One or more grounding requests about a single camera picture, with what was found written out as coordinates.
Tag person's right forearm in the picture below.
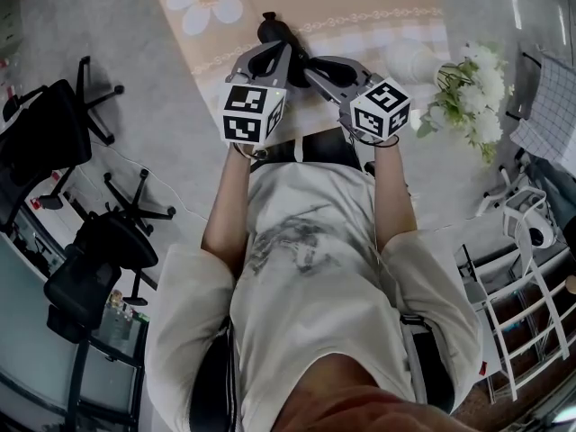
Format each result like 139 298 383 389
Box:
371 139 418 251

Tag beige checkered flower tablecloth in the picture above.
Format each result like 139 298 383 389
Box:
146 0 451 137

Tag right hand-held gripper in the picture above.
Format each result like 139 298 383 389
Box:
305 55 413 147

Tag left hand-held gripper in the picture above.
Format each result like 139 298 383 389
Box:
220 41 293 147

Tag white grid-pattern tablecloth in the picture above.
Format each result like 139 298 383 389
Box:
510 54 576 164

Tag person's left forearm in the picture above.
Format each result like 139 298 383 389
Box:
201 144 253 283

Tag white round device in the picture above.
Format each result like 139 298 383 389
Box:
524 222 555 248

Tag white flower bouquet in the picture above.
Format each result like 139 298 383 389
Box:
416 40 512 166

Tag black glasses case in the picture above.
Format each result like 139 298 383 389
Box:
256 11 312 88

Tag person's dark trousers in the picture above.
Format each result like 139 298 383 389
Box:
251 128 364 173

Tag white office chair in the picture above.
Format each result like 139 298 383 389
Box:
476 164 563 251

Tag person's white printed t-shirt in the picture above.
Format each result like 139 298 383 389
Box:
143 159 485 432

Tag black office chair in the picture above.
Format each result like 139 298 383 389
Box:
0 56 125 224
42 168 177 344

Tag glass display cabinet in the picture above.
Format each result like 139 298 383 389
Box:
0 231 149 432

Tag black backpack strap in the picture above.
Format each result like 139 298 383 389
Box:
188 321 238 432
400 312 455 413

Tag person's head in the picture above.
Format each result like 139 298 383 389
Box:
274 353 455 432

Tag white vase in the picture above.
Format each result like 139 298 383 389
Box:
385 38 446 85

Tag white metal rack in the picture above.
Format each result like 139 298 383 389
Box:
454 227 572 402

